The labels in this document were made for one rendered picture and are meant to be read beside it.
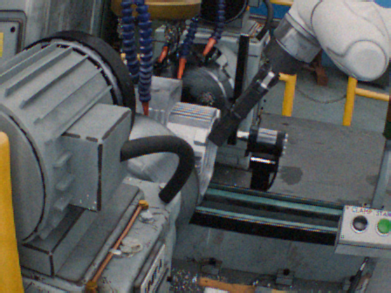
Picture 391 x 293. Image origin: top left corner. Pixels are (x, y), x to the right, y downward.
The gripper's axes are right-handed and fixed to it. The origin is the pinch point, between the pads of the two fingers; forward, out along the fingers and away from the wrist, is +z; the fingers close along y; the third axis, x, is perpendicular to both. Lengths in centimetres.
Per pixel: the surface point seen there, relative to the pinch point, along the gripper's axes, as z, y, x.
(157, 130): -0.3, 18.7, -9.3
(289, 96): 54, -236, 37
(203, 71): 3.1, -26.7, -9.4
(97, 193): -12, 62, -10
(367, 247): -9.3, 23.9, 29.8
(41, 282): -1, 66, -10
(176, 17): -11.9, 0.4, -19.7
